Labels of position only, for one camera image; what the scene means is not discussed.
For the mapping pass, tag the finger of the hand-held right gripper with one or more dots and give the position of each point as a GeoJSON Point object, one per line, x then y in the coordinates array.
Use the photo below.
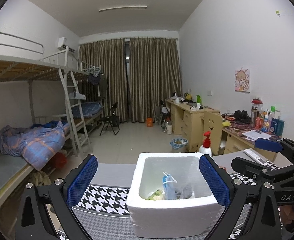
{"type": "Point", "coordinates": [247, 167]}
{"type": "Point", "coordinates": [268, 145]}

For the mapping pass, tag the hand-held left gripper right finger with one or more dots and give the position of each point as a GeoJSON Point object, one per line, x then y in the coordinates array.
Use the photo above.
{"type": "Point", "coordinates": [215, 180]}

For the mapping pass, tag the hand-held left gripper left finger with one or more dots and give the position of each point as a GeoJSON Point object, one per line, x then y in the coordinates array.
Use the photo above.
{"type": "Point", "coordinates": [82, 180]}

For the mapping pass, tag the grey cloth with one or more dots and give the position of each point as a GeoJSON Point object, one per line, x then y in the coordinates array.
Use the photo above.
{"type": "Point", "coordinates": [184, 192]}

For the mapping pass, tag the blue face mask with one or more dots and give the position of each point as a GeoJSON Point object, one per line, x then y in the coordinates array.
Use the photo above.
{"type": "Point", "coordinates": [169, 187]}

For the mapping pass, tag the white foam box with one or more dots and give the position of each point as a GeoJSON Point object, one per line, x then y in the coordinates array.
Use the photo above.
{"type": "Point", "coordinates": [172, 217]}

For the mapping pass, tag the green floral tissue pack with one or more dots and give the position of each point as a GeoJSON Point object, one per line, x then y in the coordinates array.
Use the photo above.
{"type": "Point", "coordinates": [157, 195]}

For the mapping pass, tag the person's right hand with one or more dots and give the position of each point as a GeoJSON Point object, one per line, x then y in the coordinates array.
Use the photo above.
{"type": "Point", "coordinates": [287, 215]}

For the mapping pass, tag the white remote control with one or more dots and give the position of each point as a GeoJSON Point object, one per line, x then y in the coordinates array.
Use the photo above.
{"type": "Point", "coordinates": [255, 157]}

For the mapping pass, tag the printed paper sheets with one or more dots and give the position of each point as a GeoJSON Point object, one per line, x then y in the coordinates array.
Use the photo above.
{"type": "Point", "coordinates": [257, 134]}

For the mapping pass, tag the group of toiletry bottles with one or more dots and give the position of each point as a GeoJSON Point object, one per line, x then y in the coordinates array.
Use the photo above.
{"type": "Point", "coordinates": [272, 123]}

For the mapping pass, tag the red bag under bed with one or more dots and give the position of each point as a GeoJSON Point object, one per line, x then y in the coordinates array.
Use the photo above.
{"type": "Point", "coordinates": [59, 160]}

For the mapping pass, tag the black white houndstooth tablecloth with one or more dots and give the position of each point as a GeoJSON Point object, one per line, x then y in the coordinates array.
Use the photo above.
{"type": "Point", "coordinates": [104, 200]}

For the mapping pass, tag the white pump bottle red top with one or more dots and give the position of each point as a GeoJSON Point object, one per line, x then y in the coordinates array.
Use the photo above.
{"type": "Point", "coordinates": [206, 148]}

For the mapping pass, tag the steel thermos with red lid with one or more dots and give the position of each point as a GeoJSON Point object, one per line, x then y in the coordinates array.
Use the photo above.
{"type": "Point", "coordinates": [255, 110]}

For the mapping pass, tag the beige cloth under bed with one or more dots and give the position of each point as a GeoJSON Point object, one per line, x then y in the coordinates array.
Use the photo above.
{"type": "Point", "coordinates": [42, 178]}

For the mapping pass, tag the yellow item on desk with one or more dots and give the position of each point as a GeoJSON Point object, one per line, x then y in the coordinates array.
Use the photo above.
{"type": "Point", "coordinates": [226, 123]}

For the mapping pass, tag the blue wastebasket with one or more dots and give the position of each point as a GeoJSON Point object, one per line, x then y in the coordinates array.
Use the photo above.
{"type": "Point", "coordinates": [179, 143]}

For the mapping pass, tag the wooden chair with smiley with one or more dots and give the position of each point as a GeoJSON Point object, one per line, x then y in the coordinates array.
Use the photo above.
{"type": "Point", "coordinates": [212, 127]}

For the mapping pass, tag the blue plaid quilt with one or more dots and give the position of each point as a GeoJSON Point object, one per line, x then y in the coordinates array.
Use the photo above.
{"type": "Point", "coordinates": [34, 142]}

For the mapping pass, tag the black folding chair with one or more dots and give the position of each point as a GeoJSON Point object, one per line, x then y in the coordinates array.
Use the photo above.
{"type": "Point", "coordinates": [109, 120]}

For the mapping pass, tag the light wooden desk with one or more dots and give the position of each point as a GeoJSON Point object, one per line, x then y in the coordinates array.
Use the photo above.
{"type": "Point", "coordinates": [187, 120]}

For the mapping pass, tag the blue plaid mattress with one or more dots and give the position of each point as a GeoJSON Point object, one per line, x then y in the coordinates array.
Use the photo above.
{"type": "Point", "coordinates": [89, 108]}

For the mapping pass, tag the green bag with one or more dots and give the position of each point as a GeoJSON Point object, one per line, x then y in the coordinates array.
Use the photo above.
{"type": "Point", "coordinates": [198, 99]}

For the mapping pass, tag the orange box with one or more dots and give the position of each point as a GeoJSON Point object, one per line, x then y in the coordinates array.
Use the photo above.
{"type": "Point", "coordinates": [150, 122]}

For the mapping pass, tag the white pot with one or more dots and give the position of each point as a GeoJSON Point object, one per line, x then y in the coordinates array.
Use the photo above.
{"type": "Point", "coordinates": [176, 100]}

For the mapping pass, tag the hanging dark clothes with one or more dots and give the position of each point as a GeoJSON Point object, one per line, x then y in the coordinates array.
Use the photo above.
{"type": "Point", "coordinates": [99, 82]}

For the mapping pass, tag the brown curtain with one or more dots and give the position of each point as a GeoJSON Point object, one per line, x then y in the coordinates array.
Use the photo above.
{"type": "Point", "coordinates": [102, 80]}
{"type": "Point", "coordinates": [154, 80]}

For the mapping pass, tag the white metal bunk bed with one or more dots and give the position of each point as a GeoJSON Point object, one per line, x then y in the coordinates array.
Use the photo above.
{"type": "Point", "coordinates": [92, 72]}
{"type": "Point", "coordinates": [24, 67]}

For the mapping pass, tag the white air conditioner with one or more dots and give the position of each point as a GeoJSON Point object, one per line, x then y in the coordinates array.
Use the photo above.
{"type": "Point", "coordinates": [65, 43]}

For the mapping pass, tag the ceiling tube light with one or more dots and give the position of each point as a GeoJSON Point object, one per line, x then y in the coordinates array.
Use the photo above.
{"type": "Point", "coordinates": [123, 8]}

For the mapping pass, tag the cartoon wall poster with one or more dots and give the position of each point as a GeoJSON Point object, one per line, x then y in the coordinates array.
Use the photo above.
{"type": "Point", "coordinates": [242, 80]}

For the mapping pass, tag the green wall sticker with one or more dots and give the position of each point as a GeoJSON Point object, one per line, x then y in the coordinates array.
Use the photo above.
{"type": "Point", "coordinates": [278, 12]}

